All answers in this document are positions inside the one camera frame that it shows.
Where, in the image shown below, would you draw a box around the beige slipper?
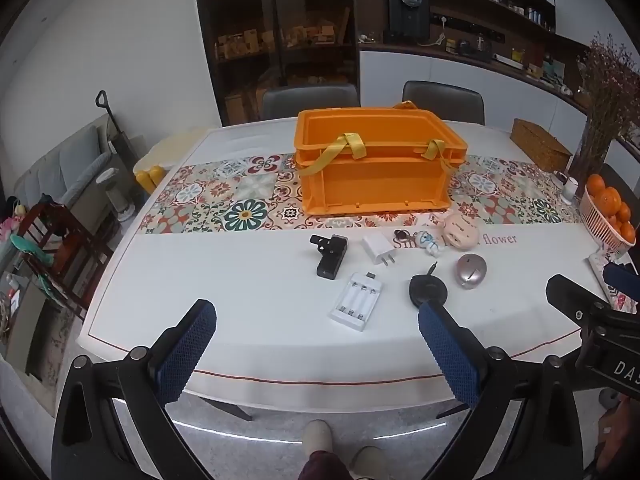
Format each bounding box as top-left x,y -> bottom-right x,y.
350,446 -> 388,480
300,420 -> 333,461

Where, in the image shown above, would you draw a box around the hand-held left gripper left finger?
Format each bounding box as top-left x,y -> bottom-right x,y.
51,299 -> 218,480

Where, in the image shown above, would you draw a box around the grey dining chair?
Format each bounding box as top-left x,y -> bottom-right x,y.
402,80 -> 486,126
261,83 -> 362,121

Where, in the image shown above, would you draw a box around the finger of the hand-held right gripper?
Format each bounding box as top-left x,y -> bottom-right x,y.
546,274 -> 608,331
602,263 -> 640,311

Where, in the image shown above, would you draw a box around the dark glass cabinet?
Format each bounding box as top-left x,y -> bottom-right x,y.
192,0 -> 361,128

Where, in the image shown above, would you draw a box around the floral placemat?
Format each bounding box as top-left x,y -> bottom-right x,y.
590,252 -> 640,313

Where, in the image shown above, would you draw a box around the vase of dried flowers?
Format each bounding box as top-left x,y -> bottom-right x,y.
567,32 -> 640,186

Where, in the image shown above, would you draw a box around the dark wooden chair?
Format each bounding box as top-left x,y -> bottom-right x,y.
20,195 -> 116,321

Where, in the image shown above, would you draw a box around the black upright vacuum cleaner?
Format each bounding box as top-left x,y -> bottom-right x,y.
95,90 -> 138,171

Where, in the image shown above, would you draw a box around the white charger plug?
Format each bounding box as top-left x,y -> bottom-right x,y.
362,232 -> 397,266

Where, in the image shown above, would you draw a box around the black coffee machine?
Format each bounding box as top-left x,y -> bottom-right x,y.
387,0 -> 431,45

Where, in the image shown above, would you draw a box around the cream cushioned seat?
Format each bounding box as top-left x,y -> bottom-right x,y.
135,127 -> 208,171

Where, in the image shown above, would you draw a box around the pink round toy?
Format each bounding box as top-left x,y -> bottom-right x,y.
442,212 -> 483,252

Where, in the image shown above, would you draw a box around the silver oval case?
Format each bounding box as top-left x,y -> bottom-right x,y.
455,253 -> 487,290

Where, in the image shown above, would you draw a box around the yellow bottles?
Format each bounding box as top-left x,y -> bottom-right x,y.
136,165 -> 165,193

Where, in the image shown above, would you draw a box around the wicker box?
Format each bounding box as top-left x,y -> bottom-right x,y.
510,118 -> 573,173

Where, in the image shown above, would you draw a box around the small black clip device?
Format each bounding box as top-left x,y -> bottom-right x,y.
309,234 -> 348,278

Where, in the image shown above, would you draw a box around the orange plastic crate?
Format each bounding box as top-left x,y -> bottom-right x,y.
293,101 -> 468,217

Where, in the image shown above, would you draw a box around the patterned table runner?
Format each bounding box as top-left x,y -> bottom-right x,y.
137,152 -> 601,235

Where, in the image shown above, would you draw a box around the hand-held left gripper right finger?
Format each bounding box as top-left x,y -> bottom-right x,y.
417,301 -> 583,480

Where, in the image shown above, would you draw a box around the pink fruit basket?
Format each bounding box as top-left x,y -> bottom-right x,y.
579,174 -> 638,253

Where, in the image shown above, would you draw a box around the dark wall shelf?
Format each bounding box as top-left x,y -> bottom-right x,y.
352,0 -> 640,126

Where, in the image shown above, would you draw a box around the pile of oranges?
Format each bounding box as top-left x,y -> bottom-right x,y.
586,174 -> 637,245

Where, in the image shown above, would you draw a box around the grey sofa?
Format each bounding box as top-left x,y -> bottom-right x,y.
12,112 -> 146,211

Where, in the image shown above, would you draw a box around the blue white figure keychain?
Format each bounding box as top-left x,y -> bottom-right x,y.
393,228 -> 444,259

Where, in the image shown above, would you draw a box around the black round tape measure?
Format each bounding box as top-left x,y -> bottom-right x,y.
409,261 -> 449,309

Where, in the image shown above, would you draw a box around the white battery charger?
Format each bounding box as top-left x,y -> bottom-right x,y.
328,271 -> 383,333

